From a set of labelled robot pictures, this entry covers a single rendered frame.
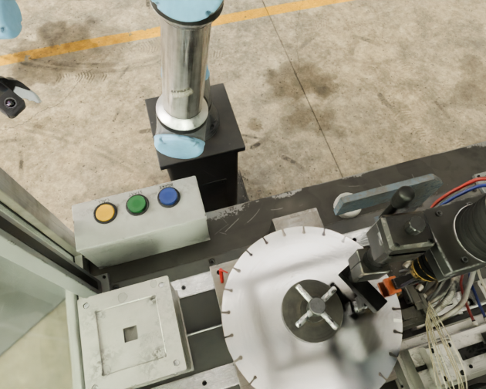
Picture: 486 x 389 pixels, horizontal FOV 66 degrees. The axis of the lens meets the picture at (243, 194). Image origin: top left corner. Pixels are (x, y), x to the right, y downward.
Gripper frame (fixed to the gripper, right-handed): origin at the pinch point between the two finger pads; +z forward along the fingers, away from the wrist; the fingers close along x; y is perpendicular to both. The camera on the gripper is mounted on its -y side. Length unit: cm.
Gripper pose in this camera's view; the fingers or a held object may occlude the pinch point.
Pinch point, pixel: (18, 123)
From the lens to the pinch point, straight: 106.6
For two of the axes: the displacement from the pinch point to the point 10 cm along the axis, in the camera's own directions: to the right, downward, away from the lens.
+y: -8.2, -5.2, 2.4
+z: -0.2, 4.3, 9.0
